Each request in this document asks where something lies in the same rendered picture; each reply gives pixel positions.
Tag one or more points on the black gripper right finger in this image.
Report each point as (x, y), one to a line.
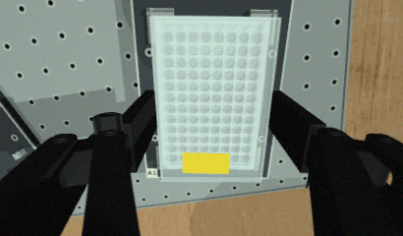
(345, 199)

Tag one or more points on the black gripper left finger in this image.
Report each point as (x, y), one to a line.
(38, 196)

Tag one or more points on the grey perforated base plate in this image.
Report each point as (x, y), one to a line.
(64, 61)

